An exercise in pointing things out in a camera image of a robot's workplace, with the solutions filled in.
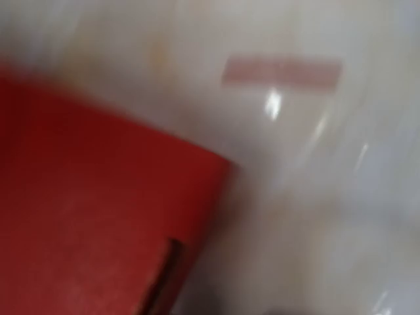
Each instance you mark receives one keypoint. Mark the torn red paper scrap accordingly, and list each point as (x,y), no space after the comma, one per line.
(293,72)

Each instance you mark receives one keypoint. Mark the red paper box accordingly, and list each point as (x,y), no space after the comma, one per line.
(99,214)

